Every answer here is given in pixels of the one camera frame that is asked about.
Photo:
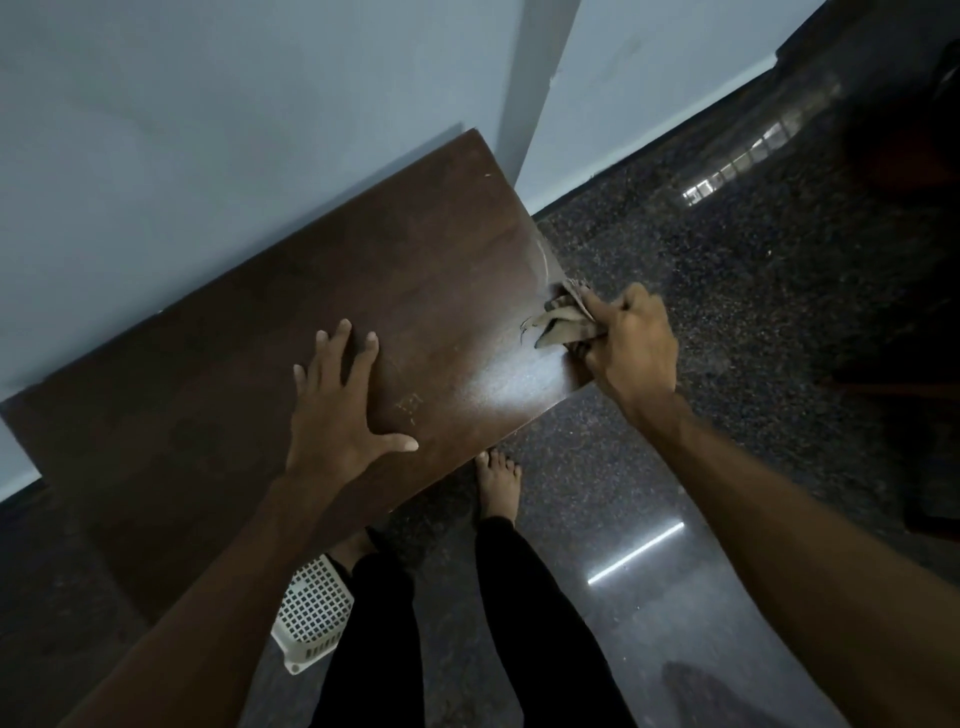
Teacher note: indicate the person's black trousers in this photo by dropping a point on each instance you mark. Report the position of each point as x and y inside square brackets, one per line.
[540, 637]

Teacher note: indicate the person's left hand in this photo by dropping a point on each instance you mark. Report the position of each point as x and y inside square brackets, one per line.
[330, 427]

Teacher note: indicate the dark wooden table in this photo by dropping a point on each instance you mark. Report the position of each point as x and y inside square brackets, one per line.
[225, 360]

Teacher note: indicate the person's left foot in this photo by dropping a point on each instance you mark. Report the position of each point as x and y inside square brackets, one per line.
[352, 547]

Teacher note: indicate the person's right forearm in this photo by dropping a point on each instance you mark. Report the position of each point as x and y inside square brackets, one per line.
[810, 562]

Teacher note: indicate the person's right foot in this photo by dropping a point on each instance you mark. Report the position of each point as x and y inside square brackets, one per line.
[499, 484]

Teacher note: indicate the person's foot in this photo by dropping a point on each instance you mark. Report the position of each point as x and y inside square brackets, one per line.
[352, 547]
[499, 484]

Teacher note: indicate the white plastic lattice basket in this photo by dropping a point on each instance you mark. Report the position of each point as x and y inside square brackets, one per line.
[315, 615]

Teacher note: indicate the striped brown cleaning cloth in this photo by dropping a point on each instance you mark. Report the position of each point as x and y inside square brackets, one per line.
[566, 326]

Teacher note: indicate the person's right hand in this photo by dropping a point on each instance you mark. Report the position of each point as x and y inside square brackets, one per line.
[637, 352]

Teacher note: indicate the person's left forearm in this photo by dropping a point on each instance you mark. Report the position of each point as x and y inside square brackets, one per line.
[210, 615]

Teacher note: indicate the dark wooden furniture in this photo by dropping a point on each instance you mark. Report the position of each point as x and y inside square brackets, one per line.
[900, 420]

